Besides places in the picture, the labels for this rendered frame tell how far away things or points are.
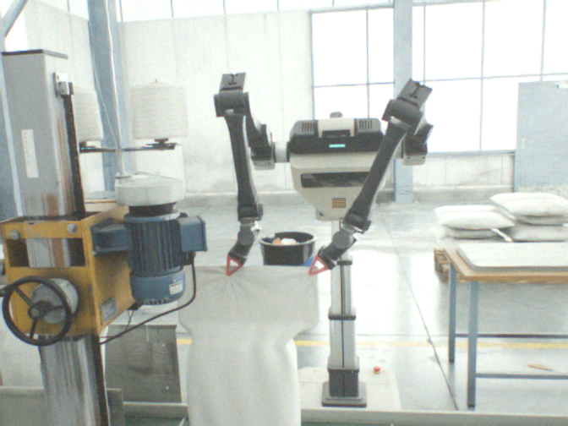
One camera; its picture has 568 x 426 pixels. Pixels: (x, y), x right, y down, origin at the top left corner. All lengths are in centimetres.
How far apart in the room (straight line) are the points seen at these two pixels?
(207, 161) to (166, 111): 857
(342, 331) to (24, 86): 163
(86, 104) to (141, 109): 19
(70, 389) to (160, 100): 83
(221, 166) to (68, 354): 862
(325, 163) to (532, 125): 830
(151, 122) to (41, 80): 29
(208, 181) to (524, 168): 590
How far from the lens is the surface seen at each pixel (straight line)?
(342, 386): 247
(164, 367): 234
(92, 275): 141
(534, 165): 1019
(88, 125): 160
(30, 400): 197
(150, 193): 134
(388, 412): 218
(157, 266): 140
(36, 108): 141
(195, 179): 1014
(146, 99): 149
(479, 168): 999
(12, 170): 746
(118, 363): 241
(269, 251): 392
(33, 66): 141
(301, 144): 200
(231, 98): 153
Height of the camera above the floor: 156
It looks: 10 degrees down
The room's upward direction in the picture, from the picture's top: 3 degrees counter-clockwise
